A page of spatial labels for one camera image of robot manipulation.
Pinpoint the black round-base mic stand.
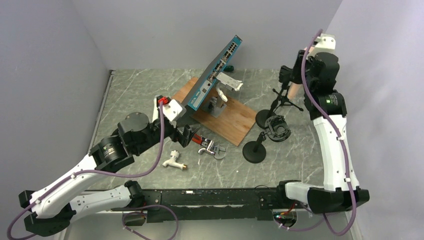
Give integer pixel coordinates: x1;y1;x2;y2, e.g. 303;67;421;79
242;115;292;164

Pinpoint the pink microphone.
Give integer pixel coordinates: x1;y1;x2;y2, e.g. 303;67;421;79
286;82;302;100

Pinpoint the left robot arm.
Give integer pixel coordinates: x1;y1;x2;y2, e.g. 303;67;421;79
19;112;196;237

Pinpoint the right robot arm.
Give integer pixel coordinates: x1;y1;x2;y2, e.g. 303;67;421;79
275;52;370;214

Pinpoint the black tripod mic stand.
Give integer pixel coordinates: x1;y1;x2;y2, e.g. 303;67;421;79
270;83;304;113

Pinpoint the white plastic faucet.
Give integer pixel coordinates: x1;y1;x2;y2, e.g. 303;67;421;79
162;150;188;171

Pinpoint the wooden board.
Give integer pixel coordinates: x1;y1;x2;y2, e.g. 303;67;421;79
184;86;257;147

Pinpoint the green small object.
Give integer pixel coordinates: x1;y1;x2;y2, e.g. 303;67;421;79
223;65;235;73

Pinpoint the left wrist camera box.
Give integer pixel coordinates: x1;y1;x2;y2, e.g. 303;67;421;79
151;94;187;127

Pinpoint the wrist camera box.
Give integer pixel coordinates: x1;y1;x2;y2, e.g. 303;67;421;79
151;94;187;127
314;33;336;53

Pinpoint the blue network switch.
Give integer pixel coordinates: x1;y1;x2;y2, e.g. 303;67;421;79
177;35;243;126

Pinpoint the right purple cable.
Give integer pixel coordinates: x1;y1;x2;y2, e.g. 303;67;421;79
299;29;358;237

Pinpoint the grey metal bracket fixture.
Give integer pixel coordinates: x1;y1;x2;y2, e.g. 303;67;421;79
201;72;244;118

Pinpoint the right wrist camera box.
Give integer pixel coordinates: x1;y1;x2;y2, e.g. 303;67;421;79
314;33;336;53

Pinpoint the black front rail frame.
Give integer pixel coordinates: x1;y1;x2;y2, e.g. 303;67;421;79
113;186;296;223

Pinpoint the purple loose cable loop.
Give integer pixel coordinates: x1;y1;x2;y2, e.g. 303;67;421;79
121;204;180;240

